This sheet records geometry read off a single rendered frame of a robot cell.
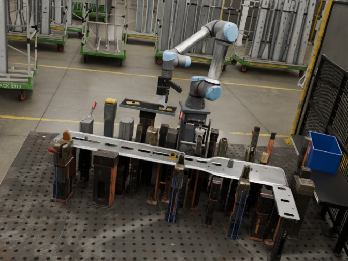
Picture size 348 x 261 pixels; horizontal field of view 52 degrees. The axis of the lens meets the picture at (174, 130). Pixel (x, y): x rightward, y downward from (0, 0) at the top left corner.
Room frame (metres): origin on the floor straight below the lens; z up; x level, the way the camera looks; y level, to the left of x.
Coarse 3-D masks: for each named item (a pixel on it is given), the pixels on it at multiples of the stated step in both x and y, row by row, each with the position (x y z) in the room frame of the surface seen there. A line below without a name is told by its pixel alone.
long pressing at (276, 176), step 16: (80, 144) 1.84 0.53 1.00; (96, 144) 1.87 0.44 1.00; (128, 144) 1.93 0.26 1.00; (144, 144) 1.96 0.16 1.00; (144, 160) 1.79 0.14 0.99; (160, 160) 1.80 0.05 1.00; (176, 160) 1.82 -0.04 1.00; (208, 160) 1.88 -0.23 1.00; (224, 160) 1.91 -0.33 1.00; (224, 176) 1.73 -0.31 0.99; (256, 176) 1.77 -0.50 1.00; (272, 176) 1.80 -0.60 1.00
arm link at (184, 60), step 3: (177, 54) 2.30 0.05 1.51; (177, 57) 2.22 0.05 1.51; (180, 57) 2.24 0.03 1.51; (183, 57) 2.25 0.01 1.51; (186, 57) 2.27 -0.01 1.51; (189, 57) 2.28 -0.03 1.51; (180, 60) 2.22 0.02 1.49; (183, 60) 2.24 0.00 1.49; (186, 60) 2.25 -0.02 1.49; (189, 60) 2.27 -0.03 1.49; (180, 63) 2.22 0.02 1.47; (183, 63) 2.24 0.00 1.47; (186, 63) 2.25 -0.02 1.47; (189, 63) 2.26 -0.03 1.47; (177, 66) 2.22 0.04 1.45; (180, 66) 2.23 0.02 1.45; (183, 66) 2.25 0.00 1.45; (186, 66) 2.27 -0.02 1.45
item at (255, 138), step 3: (255, 126) 1.99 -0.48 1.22; (258, 126) 1.99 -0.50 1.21; (255, 129) 1.96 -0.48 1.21; (258, 129) 1.96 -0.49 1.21; (255, 132) 1.99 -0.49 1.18; (258, 132) 1.98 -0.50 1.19; (252, 135) 1.99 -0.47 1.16; (255, 135) 1.98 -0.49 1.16; (258, 135) 1.97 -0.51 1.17; (252, 138) 1.97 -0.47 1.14; (255, 138) 1.98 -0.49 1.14; (252, 141) 1.97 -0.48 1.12; (255, 141) 1.98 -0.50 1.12; (252, 144) 1.98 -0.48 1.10; (255, 144) 1.97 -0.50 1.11; (255, 147) 1.96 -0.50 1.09; (255, 150) 1.96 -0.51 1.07; (249, 153) 1.96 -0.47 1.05
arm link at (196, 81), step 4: (196, 76) 2.57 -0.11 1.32; (200, 76) 2.58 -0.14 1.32; (192, 80) 2.51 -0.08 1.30; (196, 80) 2.49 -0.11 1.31; (200, 80) 2.49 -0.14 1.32; (192, 84) 2.51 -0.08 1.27; (196, 84) 2.48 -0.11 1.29; (192, 88) 2.50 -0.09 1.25; (196, 88) 2.46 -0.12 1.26; (192, 92) 2.50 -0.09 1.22; (196, 92) 2.47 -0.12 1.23
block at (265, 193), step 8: (264, 192) 1.64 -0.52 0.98; (264, 200) 1.59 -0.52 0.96; (272, 200) 1.59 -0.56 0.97; (256, 208) 1.63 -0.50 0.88; (264, 208) 1.59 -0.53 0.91; (256, 216) 1.60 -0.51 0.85; (264, 216) 1.60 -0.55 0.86; (256, 224) 1.60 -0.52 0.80; (264, 224) 1.60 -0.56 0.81; (248, 232) 1.65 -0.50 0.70; (256, 232) 1.60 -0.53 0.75; (256, 240) 1.59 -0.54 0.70
